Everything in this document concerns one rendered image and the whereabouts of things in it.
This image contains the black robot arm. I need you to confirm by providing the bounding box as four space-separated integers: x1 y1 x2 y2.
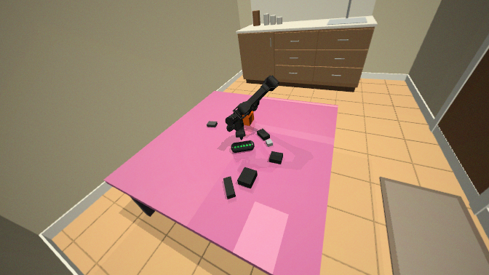
225 76 279 132

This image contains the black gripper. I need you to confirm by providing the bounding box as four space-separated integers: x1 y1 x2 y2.
235 120 246 140

